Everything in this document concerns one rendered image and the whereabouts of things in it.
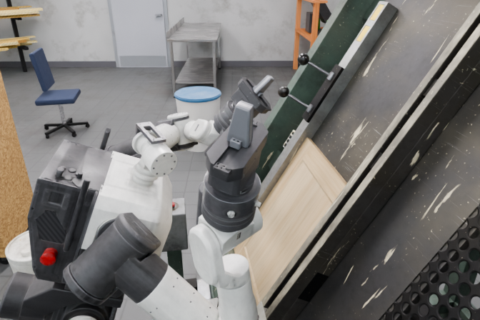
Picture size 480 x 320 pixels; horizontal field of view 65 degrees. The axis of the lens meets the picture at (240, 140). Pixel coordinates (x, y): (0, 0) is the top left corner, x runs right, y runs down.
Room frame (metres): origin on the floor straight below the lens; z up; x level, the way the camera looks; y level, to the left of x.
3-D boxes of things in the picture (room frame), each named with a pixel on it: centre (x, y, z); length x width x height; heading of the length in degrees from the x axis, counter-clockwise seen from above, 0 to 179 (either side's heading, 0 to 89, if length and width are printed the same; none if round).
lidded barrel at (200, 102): (3.89, 0.46, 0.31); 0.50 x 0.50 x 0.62
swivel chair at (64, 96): (4.29, 2.18, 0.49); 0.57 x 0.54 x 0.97; 81
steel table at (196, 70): (6.59, 0.72, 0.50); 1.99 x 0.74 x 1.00; 1
